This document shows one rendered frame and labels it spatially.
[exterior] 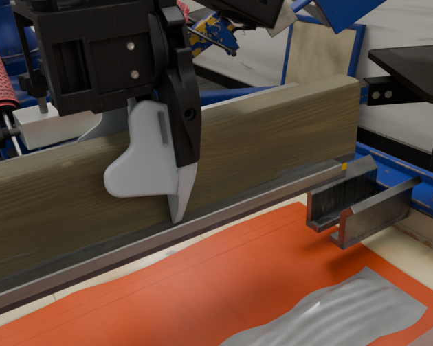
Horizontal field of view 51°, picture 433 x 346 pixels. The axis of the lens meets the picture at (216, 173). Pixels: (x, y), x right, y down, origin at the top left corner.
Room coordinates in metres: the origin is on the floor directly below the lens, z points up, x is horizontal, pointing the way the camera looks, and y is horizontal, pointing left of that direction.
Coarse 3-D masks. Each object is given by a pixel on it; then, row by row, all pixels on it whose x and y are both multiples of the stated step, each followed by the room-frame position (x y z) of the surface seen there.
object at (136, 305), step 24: (96, 288) 0.34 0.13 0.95; (120, 288) 0.34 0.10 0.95; (144, 288) 0.34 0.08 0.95; (48, 312) 0.32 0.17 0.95; (72, 312) 0.31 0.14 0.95; (96, 312) 0.31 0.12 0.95; (120, 312) 0.31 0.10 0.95; (144, 312) 0.31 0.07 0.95; (168, 312) 0.31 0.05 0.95; (0, 336) 0.29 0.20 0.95; (24, 336) 0.29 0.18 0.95; (48, 336) 0.29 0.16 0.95; (72, 336) 0.29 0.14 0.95; (96, 336) 0.28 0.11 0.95; (120, 336) 0.28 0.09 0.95; (144, 336) 0.28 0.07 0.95; (168, 336) 0.28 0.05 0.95; (192, 336) 0.28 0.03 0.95
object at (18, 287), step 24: (312, 168) 0.34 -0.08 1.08; (336, 168) 0.34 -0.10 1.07; (240, 192) 0.30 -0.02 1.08; (264, 192) 0.30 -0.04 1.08; (288, 192) 0.31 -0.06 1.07; (192, 216) 0.28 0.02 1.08; (216, 216) 0.28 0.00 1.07; (120, 240) 0.25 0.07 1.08; (144, 240) 0.25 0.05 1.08; (168, 240) 0.26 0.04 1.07; (48, 264) 0.23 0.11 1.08; (72, 264) 0.23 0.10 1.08; (96, 264) 0.23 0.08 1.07; (0, 288) 0.21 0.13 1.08; (24, 288) 0.21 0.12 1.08; (48, 288) 0.22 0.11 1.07
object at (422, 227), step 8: (376, 192) 0.43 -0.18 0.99; (408, 216) 0.40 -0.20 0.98; (416, 216) 0.39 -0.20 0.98; (424, 216) 0.38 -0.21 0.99; (400, 224) 0.40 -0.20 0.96; (408, 224) 0.39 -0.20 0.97; (416, 224) 0.39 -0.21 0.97; (424, 224) 0.38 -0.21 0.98; (432, 224) 0.37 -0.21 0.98; (408, 232) 0.39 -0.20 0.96; (416, 232) 0.39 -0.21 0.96; (424, 232) 0.38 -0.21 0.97; (432, 232) 0.37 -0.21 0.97; (424, 240) 0.38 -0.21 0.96; (432, 240) 0.37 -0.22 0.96; (432, 248) 0.37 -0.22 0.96
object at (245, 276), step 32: (256, 224) 0.43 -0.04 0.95; (288, 224) 0.43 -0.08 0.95; (192, 256) 0.38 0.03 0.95; (224, 256) 0.38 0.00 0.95; (256, 256) 0.38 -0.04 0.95; (288, 256) 0.37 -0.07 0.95; (320, 256) 0.37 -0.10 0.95; (352, 256) 0.37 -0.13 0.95; (192, 288) 0.33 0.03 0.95; (224, 288) 0.33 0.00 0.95; (256, 288) 0.33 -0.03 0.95; (288, 288) 0.33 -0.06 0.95; (320, 288) 0.32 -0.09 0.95; (416, 288) 0.31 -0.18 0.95; (192, 320) 0.29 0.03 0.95; (224, 320) 0.29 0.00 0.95; (256, 320) 0.29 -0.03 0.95
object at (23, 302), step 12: (336, 180) 0.37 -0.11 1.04; (300, 192) 0.35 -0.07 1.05; (264, 204) 0.33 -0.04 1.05; (276, 204) 0.34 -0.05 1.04; (240, 216) 0.32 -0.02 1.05; (204, 228) 0.30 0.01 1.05; (216, 228) 0.31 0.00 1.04; (180, 240) 0.29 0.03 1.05; (144, 252) 0.27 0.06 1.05; (156, 252) 0.28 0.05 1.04; (120, 264) 0.26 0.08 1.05; (84, 276) 0.25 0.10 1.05; (96, 276) 0.26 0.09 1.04; (60, 288) 0.24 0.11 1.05; (24, 300) 0.23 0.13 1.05; (0, 312) 0.22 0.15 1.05
